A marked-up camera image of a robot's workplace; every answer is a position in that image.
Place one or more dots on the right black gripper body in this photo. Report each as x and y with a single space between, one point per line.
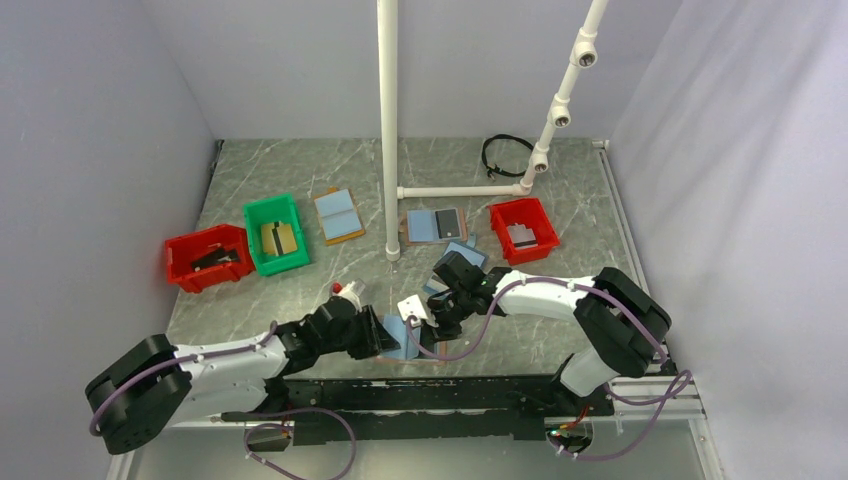
448 313

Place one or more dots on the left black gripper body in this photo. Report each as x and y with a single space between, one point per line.
355 339

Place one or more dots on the brown blue card holder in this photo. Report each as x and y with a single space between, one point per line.
407 352

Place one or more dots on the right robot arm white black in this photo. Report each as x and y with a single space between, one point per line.
625 327

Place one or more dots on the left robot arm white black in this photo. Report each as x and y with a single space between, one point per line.
158 383

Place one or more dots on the card holder with gold card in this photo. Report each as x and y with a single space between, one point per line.
434 284

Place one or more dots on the silver cards in right bin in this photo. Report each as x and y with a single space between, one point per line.
521 237

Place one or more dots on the card holder with black card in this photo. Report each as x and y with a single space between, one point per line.
433 226

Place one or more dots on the gold cards in green bin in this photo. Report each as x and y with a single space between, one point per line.
278 239

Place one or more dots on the open empty blue card holder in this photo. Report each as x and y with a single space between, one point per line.
338 216

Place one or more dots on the black cards in left bin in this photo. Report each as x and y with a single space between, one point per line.
218 256

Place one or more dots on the right red plastic bin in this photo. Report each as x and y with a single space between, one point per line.
530 212

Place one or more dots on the red plastic bin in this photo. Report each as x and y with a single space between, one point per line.
180 251
530 212

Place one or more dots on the green plastic bin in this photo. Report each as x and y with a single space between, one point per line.
281 208

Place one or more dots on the left red plastic bin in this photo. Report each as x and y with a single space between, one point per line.
180 251

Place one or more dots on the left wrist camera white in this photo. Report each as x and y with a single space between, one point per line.
352 291

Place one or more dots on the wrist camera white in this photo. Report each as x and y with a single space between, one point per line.
414 312
352 291

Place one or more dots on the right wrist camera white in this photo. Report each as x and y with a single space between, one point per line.
414 312

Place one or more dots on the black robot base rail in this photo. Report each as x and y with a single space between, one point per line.
520 407

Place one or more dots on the white pvc pipe frame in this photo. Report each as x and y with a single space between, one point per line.
583 56

